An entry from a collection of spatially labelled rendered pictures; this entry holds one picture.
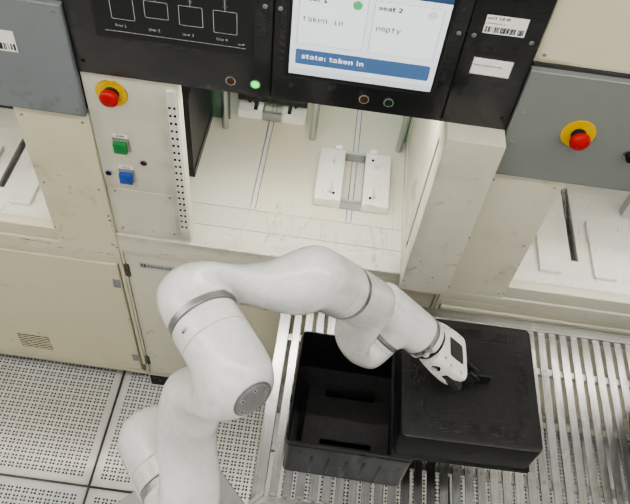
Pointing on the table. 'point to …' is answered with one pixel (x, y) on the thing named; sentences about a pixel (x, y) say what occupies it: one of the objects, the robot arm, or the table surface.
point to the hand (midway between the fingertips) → (468, 373)
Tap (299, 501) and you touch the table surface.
